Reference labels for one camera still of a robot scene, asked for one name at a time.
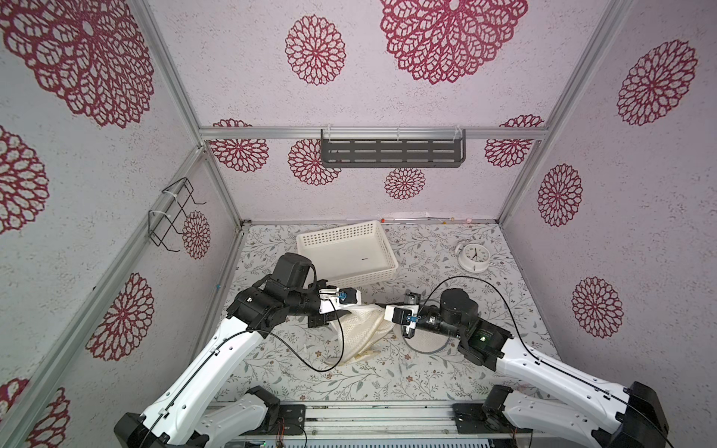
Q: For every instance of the white round alarm clock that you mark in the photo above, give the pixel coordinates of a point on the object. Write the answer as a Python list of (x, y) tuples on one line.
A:
[(472, 257)]

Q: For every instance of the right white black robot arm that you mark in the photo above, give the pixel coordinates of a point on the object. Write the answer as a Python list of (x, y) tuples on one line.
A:
[(582, 408)]

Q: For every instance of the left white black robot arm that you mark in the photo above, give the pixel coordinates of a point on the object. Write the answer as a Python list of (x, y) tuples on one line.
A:
[(250, 319)]

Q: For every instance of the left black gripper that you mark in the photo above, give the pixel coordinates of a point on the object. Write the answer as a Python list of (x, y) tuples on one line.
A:
[(321, 319)]

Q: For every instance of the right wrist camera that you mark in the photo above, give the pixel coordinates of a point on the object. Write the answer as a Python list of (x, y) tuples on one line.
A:
[(406, 316)]

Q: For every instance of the white round plate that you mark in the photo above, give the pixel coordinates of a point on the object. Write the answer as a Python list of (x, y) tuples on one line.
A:
[(360, 330)]

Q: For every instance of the black wire wall rack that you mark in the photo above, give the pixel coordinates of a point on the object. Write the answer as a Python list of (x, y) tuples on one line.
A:
[(162, 222)]

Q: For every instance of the dark grey wall shelf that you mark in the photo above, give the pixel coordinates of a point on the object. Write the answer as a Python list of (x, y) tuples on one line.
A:
[(393, 153)]

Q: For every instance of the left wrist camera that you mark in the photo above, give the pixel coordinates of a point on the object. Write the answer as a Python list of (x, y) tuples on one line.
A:
[(335, 299)]

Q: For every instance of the white perforated plastic basket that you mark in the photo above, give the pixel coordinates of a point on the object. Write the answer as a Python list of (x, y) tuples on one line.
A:
[(355, 255)]

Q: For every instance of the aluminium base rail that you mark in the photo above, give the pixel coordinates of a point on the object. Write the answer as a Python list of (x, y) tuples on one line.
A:
[(381, 420)]

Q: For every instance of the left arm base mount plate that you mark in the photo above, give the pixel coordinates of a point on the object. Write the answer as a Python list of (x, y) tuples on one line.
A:
[(289, 418)]

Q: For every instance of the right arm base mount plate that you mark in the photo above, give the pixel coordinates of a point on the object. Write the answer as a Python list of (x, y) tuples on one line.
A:
[(471, 418)]

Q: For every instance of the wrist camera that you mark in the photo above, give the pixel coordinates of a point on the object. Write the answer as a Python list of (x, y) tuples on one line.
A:
[(335, 299), (406, 316)]

